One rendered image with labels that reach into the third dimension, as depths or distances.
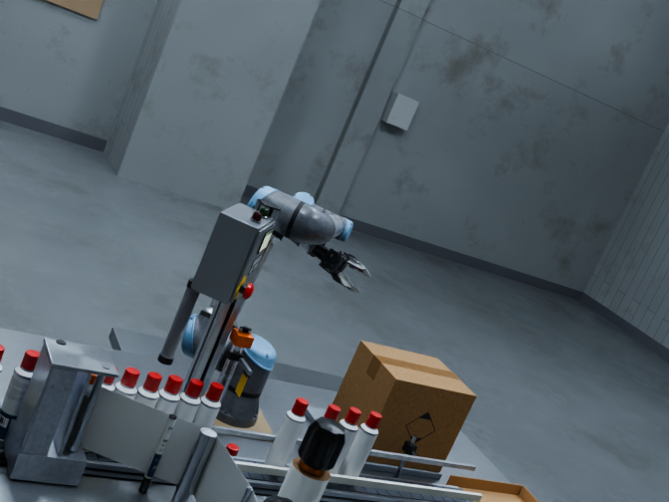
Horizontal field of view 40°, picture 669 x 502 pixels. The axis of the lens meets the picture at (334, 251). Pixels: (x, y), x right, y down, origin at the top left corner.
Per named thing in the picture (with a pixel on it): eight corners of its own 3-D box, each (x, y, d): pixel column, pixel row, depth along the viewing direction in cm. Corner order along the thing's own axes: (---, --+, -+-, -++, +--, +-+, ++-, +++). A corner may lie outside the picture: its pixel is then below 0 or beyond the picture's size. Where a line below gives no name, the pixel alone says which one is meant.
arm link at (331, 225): (337, 218, 256) (357, 216, 304) (302, 202, 257) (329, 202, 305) (321, 256, 257) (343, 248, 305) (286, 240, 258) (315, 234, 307)
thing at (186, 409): (158, 462, 209) (189, 385, 205) (152, 449, 213) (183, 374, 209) (179, 465, 212) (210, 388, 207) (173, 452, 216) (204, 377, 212)
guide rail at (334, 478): (116, 456, 202) (119, 448, 201) (115, 453, 203) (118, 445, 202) (480, 502, 256) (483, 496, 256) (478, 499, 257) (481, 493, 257)
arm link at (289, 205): (219, 372, 249) (306, 197, 258) (170, 349, 250) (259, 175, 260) (225, 376, 261) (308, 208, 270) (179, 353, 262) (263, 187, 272)
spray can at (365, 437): (340, 486, 235) (372, 417, 230) (333, 474, 239) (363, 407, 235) (357, 488, 237) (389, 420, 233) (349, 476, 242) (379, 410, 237)
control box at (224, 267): (189, 288, 203) (219, 211, 199) (210, 273, 220) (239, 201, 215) (230, 307, 202) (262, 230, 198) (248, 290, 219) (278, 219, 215)
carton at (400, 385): (357, 460, 260) (396, 378, 254) (326, 416, 280) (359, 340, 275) (440, 473, 275) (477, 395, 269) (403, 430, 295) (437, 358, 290)
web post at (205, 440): (170, 512, 192) (202, 436, 188) (164, 499, 196) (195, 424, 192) (190, 514, 195) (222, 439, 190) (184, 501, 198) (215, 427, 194)
